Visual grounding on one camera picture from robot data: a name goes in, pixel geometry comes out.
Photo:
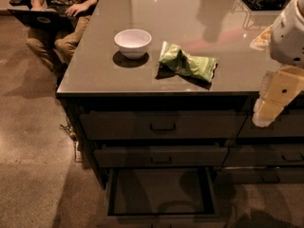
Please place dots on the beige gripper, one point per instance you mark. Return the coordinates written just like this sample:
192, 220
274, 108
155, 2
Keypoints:
289, 38

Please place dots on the drawer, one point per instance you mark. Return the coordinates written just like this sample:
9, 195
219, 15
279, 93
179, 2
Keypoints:
150, 156
161, 198
288, 124
260, 175
265, 155
143, 125

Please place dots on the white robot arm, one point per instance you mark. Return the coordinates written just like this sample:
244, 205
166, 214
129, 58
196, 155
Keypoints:
285, 40

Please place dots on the green chip bag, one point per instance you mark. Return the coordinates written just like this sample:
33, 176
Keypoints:
185, 64

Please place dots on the dark counter cabinet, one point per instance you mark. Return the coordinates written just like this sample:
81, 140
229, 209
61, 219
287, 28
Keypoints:
101, 79

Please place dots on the white bowl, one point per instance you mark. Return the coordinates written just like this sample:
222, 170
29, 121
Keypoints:
133, 43

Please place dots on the seated person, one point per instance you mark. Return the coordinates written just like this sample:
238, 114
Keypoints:
55, 44

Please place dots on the black laptop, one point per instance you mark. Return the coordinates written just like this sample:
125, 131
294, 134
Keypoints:
47, 20

